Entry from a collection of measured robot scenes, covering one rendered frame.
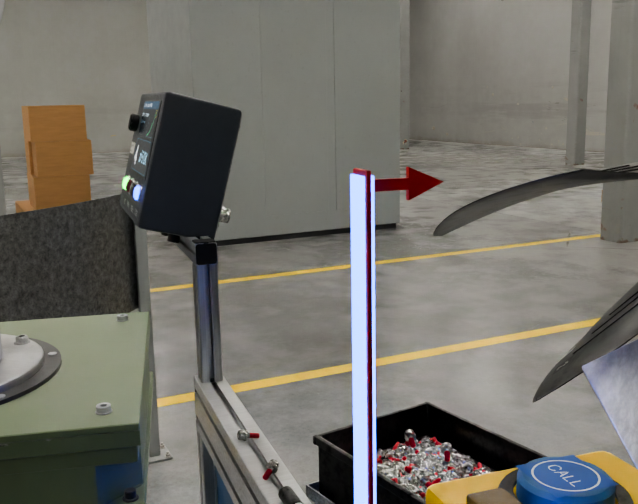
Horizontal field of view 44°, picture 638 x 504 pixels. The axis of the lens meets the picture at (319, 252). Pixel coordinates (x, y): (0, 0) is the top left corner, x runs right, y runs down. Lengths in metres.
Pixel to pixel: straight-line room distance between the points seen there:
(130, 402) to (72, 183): 8.02
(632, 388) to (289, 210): 6.42
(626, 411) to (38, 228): 1.89
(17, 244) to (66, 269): 0.19
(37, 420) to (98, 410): 0.05
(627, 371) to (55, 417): 0.47
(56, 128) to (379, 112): 3.35
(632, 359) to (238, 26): 6.29
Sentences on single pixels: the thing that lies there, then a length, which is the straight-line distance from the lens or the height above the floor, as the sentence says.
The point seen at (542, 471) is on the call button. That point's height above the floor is 1.08.
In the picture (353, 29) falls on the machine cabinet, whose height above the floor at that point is 1.84.
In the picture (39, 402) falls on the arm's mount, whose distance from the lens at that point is 0.68.
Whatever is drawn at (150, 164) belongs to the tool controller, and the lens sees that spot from 1.09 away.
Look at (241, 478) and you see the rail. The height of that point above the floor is 0.83.
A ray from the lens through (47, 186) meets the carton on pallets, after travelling 8.63.
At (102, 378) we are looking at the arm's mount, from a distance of 0.71.
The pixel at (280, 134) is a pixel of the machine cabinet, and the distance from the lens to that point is 6.96.
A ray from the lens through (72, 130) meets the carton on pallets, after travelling 8.62.
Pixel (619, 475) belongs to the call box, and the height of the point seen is 1.07.
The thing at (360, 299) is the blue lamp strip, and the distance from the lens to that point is 0.56.
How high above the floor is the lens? 1.24
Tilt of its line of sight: 11 degrees down
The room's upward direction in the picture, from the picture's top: 1 degrees counter-clockwise
